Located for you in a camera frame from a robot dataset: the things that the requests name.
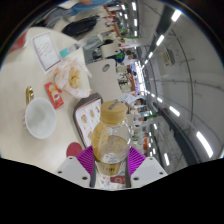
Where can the red sauce packet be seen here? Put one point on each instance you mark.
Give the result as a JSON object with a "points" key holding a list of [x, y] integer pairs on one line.
{"points": [[54, 95]]}

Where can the black backpack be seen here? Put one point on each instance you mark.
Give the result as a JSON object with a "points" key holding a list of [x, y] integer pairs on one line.
{"points": [[80, 26]]}

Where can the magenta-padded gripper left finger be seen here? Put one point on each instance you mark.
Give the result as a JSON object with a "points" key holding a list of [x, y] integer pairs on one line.
{"points": [[74, 168]]}

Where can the clear tea bottle tan cap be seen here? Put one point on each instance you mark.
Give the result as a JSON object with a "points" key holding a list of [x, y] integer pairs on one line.
{"points": [[111, 146]]}

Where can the ceiling lights group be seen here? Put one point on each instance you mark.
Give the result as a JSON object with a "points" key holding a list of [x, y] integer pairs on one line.
{"points": [[204, 143]]}

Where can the ceiling air conditioner unit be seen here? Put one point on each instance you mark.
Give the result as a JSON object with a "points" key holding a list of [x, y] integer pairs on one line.
{"points": [[168, 56]]}

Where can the white framed card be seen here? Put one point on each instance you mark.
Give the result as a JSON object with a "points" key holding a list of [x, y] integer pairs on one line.
{"points": [[46, 50]]}

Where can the red cardboard box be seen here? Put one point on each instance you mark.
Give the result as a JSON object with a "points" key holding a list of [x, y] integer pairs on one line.
{"points": [[18, 43]]}

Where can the dark brown food tray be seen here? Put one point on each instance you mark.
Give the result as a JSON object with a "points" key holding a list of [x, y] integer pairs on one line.
{"points": [[77, 108]]}

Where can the beige wooden chair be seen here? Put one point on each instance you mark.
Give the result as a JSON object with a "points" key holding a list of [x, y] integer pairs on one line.
{"points": [[104, 80]]}

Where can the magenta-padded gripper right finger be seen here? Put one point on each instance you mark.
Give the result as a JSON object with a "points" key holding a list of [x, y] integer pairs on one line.
{"points": [[148, 168]]}

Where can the printed paper tray liner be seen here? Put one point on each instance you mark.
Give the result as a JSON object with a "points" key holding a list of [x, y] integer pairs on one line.
{"points": [[87, 118]]}

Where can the small teal bottle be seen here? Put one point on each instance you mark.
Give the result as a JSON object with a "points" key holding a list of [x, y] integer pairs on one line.
{"points": [[68, 50]]}

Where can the fried food paper bag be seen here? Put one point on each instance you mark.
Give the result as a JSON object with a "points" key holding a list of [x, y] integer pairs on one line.
{"points": [[72, 77]]}

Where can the beige chairs group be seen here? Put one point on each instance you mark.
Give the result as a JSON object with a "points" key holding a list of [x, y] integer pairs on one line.
{"points": [[110, 50]]}

